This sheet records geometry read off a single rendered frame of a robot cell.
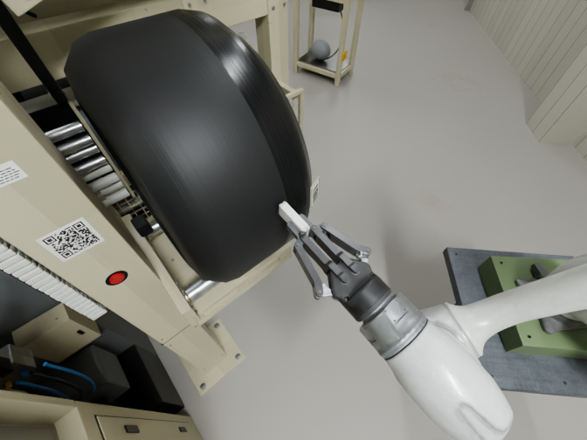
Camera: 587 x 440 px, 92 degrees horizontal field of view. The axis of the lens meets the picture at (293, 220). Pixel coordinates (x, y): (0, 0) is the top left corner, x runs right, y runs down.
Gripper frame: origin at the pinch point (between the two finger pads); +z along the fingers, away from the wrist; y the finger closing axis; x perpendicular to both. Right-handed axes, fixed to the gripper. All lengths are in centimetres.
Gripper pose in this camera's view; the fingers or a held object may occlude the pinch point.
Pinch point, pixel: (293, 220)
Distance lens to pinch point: 51.8
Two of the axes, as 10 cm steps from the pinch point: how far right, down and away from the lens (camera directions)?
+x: -0.9, 5.0, 8.6
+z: -6.5, -6.9, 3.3
